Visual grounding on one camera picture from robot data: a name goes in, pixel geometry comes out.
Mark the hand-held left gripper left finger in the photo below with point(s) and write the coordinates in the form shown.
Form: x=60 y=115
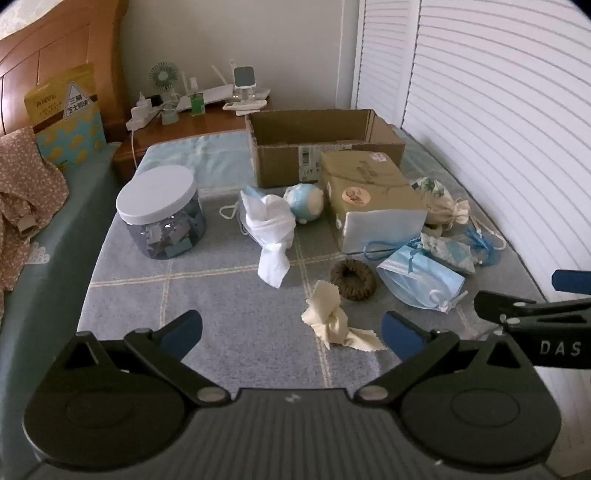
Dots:
x=182 y=334

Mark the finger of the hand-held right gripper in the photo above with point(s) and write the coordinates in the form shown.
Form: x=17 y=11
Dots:
x=503 y=307
x=572 y=281

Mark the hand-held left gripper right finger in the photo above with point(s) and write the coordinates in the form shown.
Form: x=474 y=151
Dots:
x=401 y=334

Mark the stack of blue face masks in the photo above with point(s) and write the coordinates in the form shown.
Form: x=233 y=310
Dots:
x=415 y=286

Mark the cream cloth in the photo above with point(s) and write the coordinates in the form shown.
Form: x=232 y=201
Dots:
x=330 y=314

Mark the brown hair scrunchie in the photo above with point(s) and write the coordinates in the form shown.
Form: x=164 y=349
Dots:
x=339 y=281

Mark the cream pouch with green print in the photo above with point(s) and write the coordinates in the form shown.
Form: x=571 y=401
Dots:
x=438 y=198

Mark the white cloth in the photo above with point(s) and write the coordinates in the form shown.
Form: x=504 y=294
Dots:
x=270 y=221

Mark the tan parcel box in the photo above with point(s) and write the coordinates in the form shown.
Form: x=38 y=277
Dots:
x=369 y=184

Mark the blue face mask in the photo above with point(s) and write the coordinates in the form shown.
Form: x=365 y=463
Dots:
x=248 y=190

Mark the blue and white plush toy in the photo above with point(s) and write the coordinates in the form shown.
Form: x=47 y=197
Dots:
x=302 y=201

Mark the brown cardboard box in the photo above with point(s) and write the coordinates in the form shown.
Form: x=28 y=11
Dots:
x=277 y=161

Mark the grey plaid blanket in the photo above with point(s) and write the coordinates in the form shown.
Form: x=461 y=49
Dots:
x=207 y=286

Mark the clear jar with white lid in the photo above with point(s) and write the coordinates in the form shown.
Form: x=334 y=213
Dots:
x=157 y=194

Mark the teal bed sheet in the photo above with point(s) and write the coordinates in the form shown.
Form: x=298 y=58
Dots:
x=69 y=240

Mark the white louvered closet door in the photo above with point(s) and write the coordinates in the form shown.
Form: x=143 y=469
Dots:
x=383 y=60
x=508 y=115

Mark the teal towel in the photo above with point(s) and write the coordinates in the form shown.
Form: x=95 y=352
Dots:
x=198 y=157

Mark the wooden nightstand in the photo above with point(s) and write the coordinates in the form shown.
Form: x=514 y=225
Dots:
x=207 y=124

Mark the white power strip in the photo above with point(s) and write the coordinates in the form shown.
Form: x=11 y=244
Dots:
x=138 y=121

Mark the brown floral garment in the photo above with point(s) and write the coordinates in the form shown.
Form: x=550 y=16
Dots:
x=23 y=184

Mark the small green bottle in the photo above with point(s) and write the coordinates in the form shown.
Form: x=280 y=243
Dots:
x=197 y=104

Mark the white remote control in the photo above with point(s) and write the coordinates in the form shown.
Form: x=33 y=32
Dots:
x=244 y=106

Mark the white router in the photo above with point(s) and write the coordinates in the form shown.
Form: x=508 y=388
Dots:
x=207 y=94

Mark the yellow snack bag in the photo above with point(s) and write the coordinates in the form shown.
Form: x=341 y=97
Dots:
x=60 y=120

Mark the white phone stand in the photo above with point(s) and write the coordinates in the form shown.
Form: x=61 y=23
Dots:
x=244 y=76

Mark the wooden headboard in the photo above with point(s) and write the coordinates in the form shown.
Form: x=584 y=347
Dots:
x=55 y=41

